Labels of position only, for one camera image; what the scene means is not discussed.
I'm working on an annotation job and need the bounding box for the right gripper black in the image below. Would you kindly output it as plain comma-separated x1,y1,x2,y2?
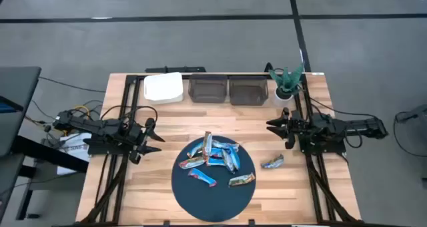
266,107,310,150

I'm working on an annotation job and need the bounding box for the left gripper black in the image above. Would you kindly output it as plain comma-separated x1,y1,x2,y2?
127,118,166,165

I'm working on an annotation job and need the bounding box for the blue and brown granola bar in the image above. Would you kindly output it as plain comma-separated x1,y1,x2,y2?
186,140,204,159

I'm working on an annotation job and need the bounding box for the green and red granola bar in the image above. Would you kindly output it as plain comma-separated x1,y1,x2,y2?
178,156,207,170

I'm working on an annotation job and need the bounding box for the brown and white granola bar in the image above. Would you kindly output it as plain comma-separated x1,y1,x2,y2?
202,131,213,157

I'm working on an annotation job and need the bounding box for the green and brown granola bar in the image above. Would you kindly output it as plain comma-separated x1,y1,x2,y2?
228,172,256,188

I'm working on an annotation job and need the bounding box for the blue and red granola bar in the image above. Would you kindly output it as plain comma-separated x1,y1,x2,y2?
187,168,218,188

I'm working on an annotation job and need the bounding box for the green succulent in white pot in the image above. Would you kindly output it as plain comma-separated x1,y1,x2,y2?
268,62,306,103

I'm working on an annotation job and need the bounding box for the dark transparent plastic bin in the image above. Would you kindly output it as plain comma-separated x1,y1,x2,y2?
187,73,229,103
228,75,270,106

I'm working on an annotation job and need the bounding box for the white plastic bin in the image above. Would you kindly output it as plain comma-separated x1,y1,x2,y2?
143,71,185,105

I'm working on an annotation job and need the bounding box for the black bar device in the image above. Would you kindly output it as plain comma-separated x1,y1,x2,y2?
145,65,207,73

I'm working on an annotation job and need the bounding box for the white printed box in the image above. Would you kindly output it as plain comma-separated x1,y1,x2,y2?
56,132,93,176

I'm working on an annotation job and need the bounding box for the dark blue round mat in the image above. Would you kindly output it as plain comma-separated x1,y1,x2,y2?
171,136,257,223

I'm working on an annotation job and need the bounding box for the black desk beam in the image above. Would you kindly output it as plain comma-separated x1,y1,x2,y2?
13,135,89,174

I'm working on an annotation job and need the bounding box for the grey stand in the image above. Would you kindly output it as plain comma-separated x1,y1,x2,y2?
395,103,427,124

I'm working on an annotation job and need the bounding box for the grey desk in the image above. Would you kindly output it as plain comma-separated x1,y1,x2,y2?
0,65,43,158

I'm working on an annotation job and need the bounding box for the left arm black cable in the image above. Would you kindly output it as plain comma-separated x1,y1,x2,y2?
99,104,159,125

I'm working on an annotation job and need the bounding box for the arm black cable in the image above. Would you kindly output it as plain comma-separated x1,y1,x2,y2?
308,96,378,150
99,104,159,125

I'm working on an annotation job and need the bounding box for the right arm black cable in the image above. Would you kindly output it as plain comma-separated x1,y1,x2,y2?
308,96,378,150

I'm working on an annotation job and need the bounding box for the yellow cable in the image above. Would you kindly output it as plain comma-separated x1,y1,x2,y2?
73,105,91,118

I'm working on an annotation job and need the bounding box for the thin black floor cable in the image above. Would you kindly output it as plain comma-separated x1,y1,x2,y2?
38,75,106,93

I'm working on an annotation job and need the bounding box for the black curved floor cable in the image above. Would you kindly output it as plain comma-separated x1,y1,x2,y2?
392,113,427,158

